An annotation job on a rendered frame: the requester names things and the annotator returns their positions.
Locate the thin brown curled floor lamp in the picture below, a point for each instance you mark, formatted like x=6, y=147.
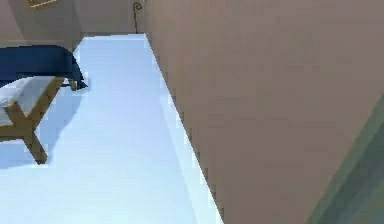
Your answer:
x=136, y=16

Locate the wooden bench with grey seat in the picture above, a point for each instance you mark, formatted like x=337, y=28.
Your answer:
x=23, y=110

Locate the green room door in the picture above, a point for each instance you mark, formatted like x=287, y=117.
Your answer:
x=361, y=180

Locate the gold framed wall picture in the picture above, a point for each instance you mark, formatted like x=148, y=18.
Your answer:
x=41, y=2

